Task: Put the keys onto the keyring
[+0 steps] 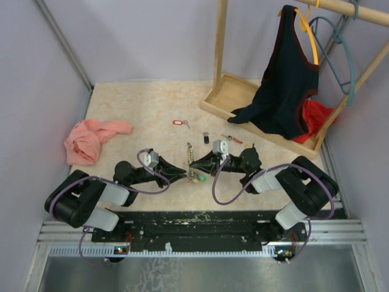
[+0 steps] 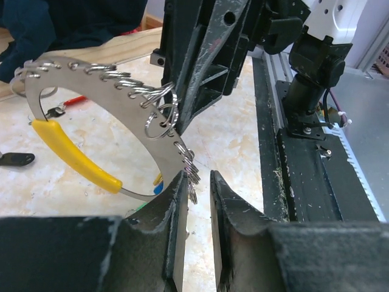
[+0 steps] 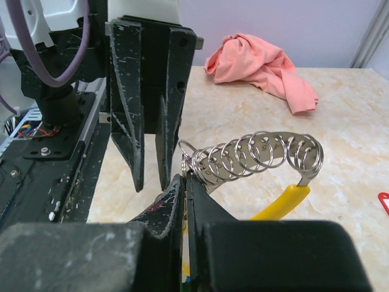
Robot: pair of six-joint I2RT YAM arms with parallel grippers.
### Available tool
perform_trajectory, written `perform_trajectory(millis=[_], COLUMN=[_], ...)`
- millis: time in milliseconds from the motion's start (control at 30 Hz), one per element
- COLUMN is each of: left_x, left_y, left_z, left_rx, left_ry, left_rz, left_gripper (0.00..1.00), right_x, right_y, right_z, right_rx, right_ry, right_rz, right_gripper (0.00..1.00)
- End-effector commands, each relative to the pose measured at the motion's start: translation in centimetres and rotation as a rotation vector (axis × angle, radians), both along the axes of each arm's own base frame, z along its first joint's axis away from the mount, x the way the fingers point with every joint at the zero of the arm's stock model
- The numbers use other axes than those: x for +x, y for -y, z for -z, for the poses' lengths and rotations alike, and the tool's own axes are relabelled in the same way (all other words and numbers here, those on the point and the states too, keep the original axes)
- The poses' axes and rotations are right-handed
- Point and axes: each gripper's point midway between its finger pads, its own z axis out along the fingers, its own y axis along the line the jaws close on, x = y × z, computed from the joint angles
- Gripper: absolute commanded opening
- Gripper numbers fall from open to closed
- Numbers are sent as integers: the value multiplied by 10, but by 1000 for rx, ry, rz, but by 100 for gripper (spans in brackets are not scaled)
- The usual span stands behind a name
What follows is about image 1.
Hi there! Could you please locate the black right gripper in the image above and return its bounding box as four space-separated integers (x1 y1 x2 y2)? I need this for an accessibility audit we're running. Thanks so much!
190 150 248 176

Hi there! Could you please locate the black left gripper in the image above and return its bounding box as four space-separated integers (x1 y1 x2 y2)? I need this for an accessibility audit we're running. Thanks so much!
130 155 187 188

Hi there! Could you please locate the large keyring with coloured tags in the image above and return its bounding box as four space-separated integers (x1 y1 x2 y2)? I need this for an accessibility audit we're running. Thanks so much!
182 142 207 184

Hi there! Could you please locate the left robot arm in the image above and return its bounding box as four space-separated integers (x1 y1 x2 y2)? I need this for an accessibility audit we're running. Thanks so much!
44 151 187 242

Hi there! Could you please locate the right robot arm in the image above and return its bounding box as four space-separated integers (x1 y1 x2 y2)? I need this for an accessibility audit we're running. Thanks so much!
189 140 339 241

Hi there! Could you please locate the key with black fob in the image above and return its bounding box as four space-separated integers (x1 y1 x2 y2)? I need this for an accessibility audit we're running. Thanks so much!
200 131 210 144

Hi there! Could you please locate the key with long red tag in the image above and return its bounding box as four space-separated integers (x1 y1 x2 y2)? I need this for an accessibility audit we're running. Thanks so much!
221 134 243 144

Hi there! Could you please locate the pink crumpled cloth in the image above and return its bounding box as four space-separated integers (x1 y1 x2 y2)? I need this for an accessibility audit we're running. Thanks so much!
64 119 133 165

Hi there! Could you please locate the red cloth in rack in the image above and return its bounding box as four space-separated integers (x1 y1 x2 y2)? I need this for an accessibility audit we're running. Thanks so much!
292 100 334 144

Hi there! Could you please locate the dark navy tank top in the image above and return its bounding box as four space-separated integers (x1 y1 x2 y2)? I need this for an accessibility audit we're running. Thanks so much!
227 5 319 144

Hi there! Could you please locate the yellow clothes hanger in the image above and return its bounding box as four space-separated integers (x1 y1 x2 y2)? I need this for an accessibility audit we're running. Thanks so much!
295 4 318 65

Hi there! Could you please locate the blue-grey clothes hanger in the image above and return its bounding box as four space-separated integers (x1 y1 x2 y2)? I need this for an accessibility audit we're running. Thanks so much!
309 15 356 106

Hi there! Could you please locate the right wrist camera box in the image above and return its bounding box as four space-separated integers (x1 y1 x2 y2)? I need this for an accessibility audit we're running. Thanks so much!
212 140 229 162

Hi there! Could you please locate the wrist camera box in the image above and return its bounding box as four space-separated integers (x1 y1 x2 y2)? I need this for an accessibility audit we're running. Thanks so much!
139 148 159 169
212 140 229 162

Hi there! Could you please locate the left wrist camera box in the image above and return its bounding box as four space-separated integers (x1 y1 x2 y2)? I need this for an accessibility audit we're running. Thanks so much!
139 148 159 169

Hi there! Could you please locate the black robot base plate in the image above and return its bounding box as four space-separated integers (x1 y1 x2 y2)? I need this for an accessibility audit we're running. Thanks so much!
92 210 308 260

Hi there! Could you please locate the grey wall corner rail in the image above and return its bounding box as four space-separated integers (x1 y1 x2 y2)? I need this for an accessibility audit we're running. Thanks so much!
32 0 94 91

